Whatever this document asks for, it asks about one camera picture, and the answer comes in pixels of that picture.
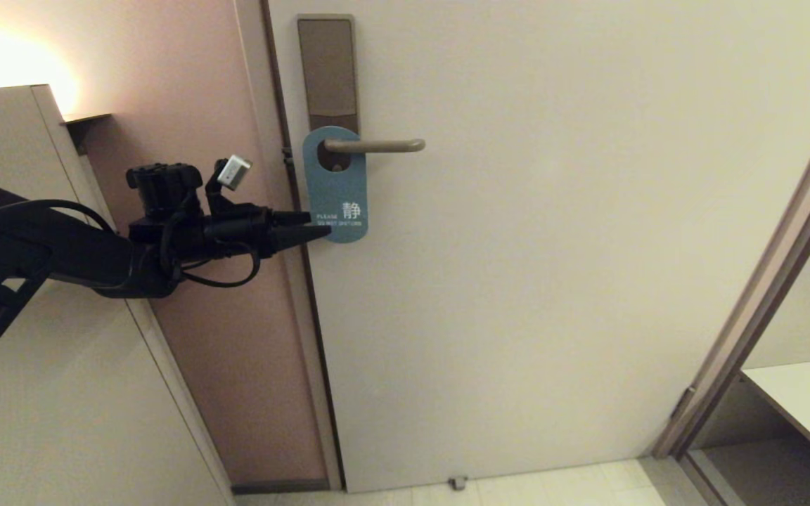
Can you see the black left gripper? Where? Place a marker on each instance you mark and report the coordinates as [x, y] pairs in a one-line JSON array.
[[236, 235]]

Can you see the blue do-not-disturb door hanger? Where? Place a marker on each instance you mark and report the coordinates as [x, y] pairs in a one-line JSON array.
[[338, 183]]

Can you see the brown door lock plate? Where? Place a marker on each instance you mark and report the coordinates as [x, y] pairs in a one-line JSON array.
[[328, 70]]

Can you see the white room door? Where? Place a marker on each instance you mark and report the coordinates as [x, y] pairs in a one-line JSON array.
[[553, 281]]

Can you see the brown skirting board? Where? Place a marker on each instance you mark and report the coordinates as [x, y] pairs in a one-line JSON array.
[[278, 487]]

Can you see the beige cabinet panel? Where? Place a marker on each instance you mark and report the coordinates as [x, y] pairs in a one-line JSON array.
[[60, 393]]

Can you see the small metal floor doorstop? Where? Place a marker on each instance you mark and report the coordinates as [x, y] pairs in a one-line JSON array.
[[458, 483]]

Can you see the closet base board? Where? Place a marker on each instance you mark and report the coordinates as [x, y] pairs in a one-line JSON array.
[[763, 478]]

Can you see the black left camera bracket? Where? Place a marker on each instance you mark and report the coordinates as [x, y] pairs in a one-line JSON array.
[[219, 204]]

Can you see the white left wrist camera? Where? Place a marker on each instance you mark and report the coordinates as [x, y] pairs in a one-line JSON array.
[[235, 172]]

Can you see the dark brown wall ledge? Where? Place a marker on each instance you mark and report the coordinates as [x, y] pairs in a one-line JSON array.
[[83, 130]]

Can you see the small closet frame bracket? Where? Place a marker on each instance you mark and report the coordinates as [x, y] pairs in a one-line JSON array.
[[683, 404]]

